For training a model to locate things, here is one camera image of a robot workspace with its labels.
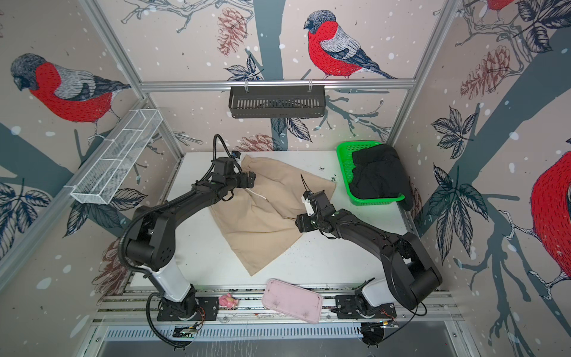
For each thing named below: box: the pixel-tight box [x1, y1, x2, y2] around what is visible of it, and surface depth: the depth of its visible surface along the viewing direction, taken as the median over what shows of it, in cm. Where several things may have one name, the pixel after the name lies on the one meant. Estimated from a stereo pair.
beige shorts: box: [209, 155, 337, 276], surface depth 96 cm
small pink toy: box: [218, 293, 239, 309], surface depth 75 cm
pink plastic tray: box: [261, 278, 324, 325], surface depth 74 cm
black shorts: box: [349, 144, 414, 212], surface depth 106 cm
